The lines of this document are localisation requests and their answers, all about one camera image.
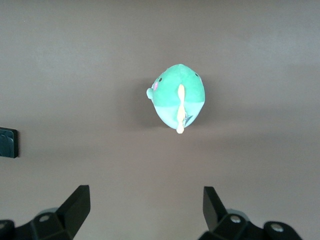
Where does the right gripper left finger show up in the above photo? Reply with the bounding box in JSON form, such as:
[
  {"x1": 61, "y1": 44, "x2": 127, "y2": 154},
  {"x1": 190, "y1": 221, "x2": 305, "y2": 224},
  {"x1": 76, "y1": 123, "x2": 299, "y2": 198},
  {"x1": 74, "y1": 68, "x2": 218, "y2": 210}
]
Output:
[{"x1": 0, "y1": 185, "x2": 91, "y2": 240}]

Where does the green dinosaur plush toy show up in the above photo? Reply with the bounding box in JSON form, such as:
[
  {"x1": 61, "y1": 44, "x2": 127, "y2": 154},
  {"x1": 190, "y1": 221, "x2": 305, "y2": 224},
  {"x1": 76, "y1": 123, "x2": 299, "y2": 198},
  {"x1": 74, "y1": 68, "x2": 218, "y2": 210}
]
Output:
[{"x1": 146, "y1": 63, "x2": 206, "y2": 135}]

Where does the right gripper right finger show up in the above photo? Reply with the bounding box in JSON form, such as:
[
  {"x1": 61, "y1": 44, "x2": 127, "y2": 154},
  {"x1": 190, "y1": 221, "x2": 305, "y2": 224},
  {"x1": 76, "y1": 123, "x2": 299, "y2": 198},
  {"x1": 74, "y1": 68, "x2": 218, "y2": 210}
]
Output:
[{"x1": 197, "y1": 186, "x2": 305, "y2": 240}]

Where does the small black square box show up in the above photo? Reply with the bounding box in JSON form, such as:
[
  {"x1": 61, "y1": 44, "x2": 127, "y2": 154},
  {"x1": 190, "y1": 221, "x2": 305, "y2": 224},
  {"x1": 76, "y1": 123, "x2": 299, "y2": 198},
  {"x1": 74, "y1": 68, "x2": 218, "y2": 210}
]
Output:
[{"x1": 0, "y1": 126, "x2": 19, "y2": 159}]

